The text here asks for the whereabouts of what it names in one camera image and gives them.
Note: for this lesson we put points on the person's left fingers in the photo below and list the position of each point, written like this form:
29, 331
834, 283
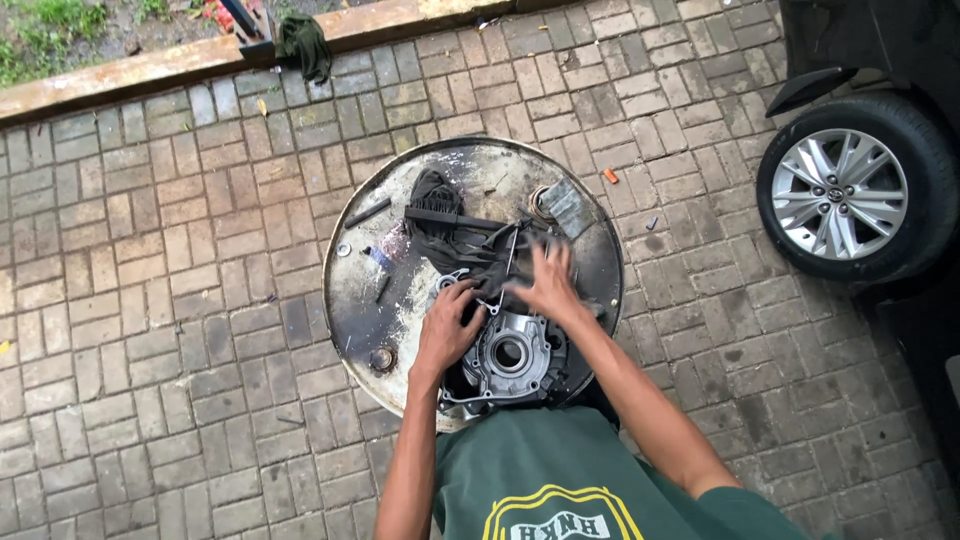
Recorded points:
457, 294

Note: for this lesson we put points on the car wheel silver rim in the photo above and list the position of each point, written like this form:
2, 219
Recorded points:
840, 193

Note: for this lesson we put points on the black metal rod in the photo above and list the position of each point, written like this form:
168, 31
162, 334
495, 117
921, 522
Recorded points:
367, 213

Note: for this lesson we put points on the green printed shirt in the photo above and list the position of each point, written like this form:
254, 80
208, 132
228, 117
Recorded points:
555, 480

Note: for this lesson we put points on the grey sandpaper piece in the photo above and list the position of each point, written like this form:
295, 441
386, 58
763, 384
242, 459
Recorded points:
568, 207

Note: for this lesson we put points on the person's left hand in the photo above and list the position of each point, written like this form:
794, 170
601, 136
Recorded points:
444, 334

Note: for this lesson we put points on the concrete curb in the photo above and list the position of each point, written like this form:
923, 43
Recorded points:
150, 71

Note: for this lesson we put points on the small blue scrap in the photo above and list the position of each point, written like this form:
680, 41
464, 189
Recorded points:
380, 258

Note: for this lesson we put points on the dark metal post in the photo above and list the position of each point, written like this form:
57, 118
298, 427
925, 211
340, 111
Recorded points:
251, 34

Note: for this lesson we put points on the dark green cloth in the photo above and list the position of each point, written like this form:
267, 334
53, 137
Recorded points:
304, 45

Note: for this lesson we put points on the black brush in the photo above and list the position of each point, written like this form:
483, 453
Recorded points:
450, 217

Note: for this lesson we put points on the small orange scrap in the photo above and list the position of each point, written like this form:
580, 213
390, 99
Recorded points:
610, 175

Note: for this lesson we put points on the rusty drum bung cap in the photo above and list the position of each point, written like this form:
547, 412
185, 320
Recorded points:
382, 359

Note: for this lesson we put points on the red litter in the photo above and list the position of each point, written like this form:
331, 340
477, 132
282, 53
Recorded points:
219, 15

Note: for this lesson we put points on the grey engine crankcase cover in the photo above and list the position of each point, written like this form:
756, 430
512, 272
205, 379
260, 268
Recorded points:
511, 354

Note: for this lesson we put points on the black car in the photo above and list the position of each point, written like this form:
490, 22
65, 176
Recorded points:
911, 45

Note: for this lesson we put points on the small metal washer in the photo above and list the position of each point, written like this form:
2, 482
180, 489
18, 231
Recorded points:
343, 249

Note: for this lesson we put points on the person's right hand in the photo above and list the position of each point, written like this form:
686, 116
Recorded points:
553, 289

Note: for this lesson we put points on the dark grey rag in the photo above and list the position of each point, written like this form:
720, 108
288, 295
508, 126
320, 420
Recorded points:
450, 244

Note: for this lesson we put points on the rusty metal drum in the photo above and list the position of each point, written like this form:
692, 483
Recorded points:
367, 315

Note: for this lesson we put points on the small dark bolt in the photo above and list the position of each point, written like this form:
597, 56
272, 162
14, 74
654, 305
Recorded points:
382, 289

